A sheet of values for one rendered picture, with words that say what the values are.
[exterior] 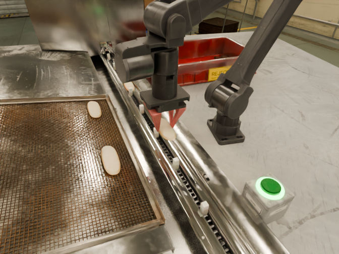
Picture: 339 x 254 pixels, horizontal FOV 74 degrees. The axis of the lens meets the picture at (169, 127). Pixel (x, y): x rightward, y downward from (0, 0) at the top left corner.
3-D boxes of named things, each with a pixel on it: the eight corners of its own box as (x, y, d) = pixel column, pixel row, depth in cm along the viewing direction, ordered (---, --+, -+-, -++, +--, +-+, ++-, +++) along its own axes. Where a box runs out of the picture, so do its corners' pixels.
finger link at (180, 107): (185, 132, 56) (187, 99, 50) (158, 139, 54) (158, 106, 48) (173, 118, 61) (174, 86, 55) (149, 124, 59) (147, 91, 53)
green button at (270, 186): (283, 194, 46) (286, 189, 45) (268, 200, 44) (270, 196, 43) (269, 180, 49) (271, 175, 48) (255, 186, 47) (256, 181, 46)
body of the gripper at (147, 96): (190, 103, 52) (192, 72, 47) (148, 112, 48) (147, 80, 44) (178, 90, 56) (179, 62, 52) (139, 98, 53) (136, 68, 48)
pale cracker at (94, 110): (103, 117, 66) (103, 114, 66) (90, 118, 65) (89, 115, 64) (98, 102, 74) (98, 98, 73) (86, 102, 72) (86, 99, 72)
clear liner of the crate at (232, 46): (259, 74, 107) (264, 54, 101) (163, 90, 95) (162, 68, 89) (223, 52, 133) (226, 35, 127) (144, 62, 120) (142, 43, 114)
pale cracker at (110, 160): (123, 174, 49) (123, 170, 49) (105, 177, 48) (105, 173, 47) (114, 145, 57) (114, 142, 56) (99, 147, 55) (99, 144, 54)
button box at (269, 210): (282, 226, 51) (299, 197, 44) (255, 241, 48) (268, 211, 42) (257, 198, 57) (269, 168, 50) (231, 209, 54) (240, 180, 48)
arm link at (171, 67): (184, 44, 44) (169, 37, 47) (153, 50, 41) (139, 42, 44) (182, 77, 48) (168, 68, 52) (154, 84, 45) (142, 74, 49)
